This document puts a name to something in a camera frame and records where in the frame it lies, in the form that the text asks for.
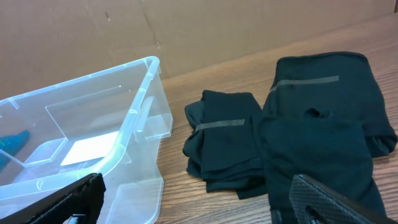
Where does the large folded black garment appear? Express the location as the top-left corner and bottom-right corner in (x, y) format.
(255, 52), (397, 223)

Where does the clear plastic storage bin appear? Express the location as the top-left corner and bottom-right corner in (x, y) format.
(1, 56), (173, 223)

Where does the brown cardboard backdrop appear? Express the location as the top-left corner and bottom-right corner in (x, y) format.
(1, 0), (397, 98)

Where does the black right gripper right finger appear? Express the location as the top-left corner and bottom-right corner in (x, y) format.
(289, 174), (397, 224)

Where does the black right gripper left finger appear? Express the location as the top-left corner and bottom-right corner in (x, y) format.
(1, 173), (106, 224)

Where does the sparkly blue garment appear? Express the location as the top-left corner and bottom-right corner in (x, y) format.
(1, 130), (30, 156)

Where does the small folded black garment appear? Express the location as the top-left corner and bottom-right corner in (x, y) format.
(182, 90), (267, 199)

